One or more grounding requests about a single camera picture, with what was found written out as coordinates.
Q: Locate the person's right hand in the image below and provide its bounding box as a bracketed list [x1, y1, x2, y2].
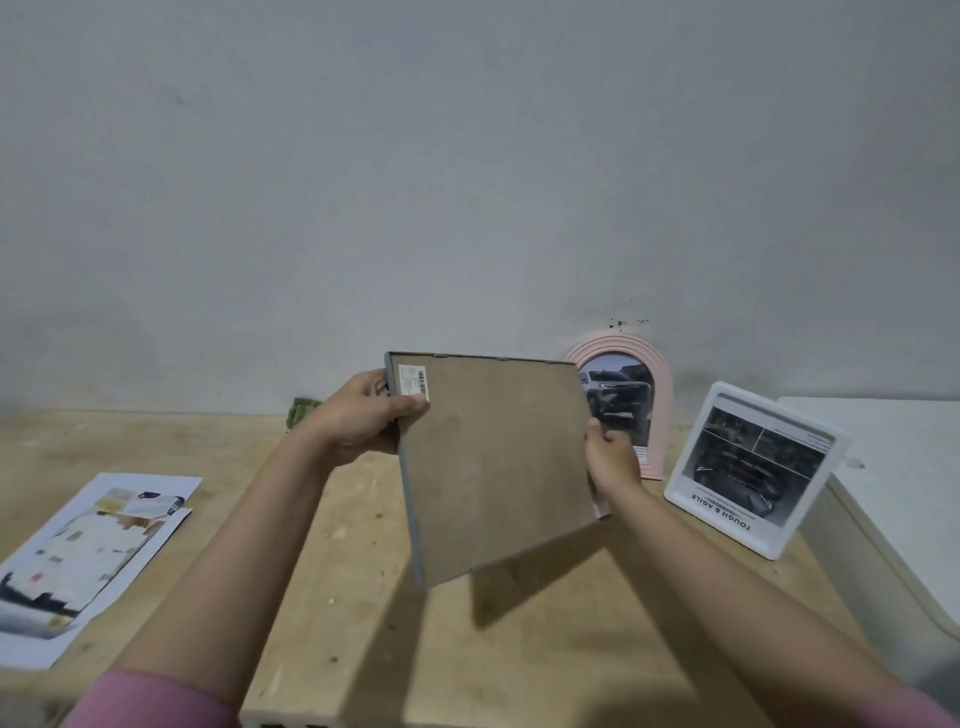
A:
[583, 417, 644, 513]

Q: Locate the white square picture frame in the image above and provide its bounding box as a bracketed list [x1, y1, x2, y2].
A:
[663, 381, 854, 561]

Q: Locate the printed photo sheet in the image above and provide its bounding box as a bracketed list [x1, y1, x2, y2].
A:
[0, 508, 194, 671]
[0, 472, 204, 640]

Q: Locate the person's left hand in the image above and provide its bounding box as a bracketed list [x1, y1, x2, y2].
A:
[312, 368, 432, 470]

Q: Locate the person's left forearm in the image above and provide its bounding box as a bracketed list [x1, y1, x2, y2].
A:
[78, 429, 339, 728]

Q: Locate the person's right forearm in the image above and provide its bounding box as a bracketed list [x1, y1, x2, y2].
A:
[600, 483, 960, 728]

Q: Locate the white cabinet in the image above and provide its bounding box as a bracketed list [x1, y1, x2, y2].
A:
[776, 396, 960, 687]

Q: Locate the pink arched picture frame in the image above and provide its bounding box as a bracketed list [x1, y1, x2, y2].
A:
[562, 333, 676, 481]

